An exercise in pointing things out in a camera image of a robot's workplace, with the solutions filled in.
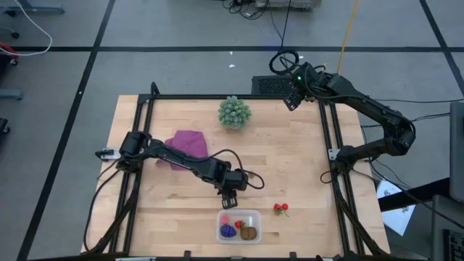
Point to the purple folded cloth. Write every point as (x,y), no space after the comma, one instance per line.
(192,143)

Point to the red wheeled cart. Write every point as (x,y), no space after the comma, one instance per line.
(7,49)

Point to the black keyboard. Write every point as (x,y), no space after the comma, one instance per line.
(455,246)

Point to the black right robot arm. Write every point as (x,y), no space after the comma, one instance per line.
(380,112)

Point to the purple toy grape bunch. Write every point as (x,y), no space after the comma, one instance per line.
(228,231)

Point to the grey desk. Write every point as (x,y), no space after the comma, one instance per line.
(446,214)

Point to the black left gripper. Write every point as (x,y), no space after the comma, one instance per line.
(228,191)

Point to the clear plastic tupperware container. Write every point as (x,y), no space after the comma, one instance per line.
(253,217)

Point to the pink toy peach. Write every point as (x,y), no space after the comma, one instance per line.
(225,219)

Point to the green artificial succulent plant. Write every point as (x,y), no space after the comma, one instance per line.
(235,113)

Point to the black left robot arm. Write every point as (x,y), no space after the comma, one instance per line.
(203,167)

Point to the grey cabinet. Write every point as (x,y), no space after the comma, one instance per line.
(457,152)

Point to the silver metal case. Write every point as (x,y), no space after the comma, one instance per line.
(308,3)

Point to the black bar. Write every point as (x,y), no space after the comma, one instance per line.
(417,194)

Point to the silver mounting plate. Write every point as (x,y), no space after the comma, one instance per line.
(332,154)
(110,154)

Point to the black perforated metal box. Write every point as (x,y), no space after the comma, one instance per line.
(270,86)

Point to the red toy cherries pair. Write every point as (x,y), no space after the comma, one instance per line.
(277,207)

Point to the red toy strawberry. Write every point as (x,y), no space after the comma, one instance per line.
(238,224)

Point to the brown toy kiwi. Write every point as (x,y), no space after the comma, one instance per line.
(248,233)

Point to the grey desk foot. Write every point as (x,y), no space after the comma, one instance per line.
(40,8)
(11,95)

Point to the white printed paper sheet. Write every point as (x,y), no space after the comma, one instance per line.
(398,221)

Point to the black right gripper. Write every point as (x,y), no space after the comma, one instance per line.
(301,81)

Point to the black caster wheel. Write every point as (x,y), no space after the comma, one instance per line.
(3,126)

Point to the black aluminium table frame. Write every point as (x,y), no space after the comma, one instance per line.
(203,96)

